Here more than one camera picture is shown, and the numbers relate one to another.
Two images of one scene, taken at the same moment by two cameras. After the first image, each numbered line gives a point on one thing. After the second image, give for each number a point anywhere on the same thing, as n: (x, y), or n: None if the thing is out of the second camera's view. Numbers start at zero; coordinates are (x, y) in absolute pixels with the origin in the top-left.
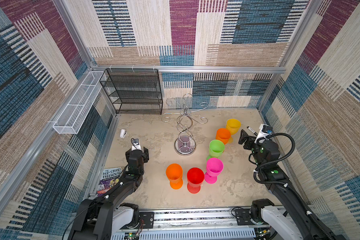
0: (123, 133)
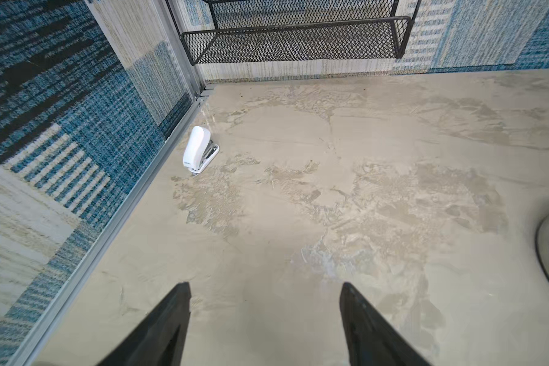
0: (199, 149)
